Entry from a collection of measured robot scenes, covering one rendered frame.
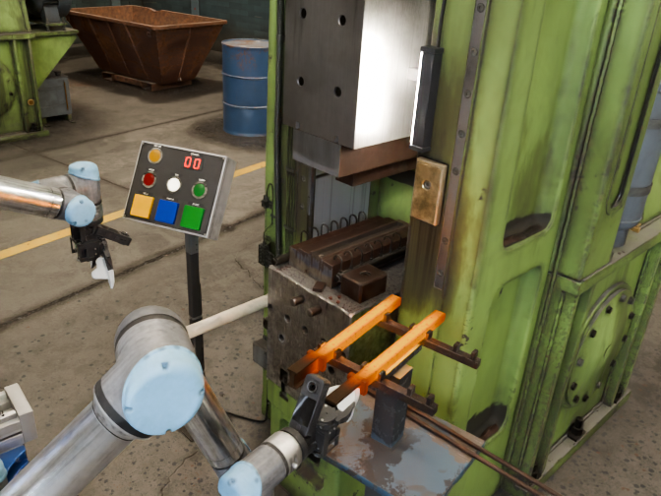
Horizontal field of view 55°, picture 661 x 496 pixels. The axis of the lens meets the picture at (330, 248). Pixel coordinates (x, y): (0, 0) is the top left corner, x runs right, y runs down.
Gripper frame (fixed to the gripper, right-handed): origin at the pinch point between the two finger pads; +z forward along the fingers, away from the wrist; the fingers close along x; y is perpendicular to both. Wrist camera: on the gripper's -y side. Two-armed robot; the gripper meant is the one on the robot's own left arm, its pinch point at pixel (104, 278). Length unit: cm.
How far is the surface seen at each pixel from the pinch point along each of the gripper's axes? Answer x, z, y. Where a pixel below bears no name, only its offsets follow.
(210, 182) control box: -11.1, -18.2, -42.3
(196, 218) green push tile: -9.0, -7.4, -35.3
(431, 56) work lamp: 57, -69, -66
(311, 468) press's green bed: 36, 78, -53
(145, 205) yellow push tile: -27.1, -8.0, -25.6
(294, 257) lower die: 22, -1, -53
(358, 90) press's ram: 44, -59, -55
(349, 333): 74, -10, -31
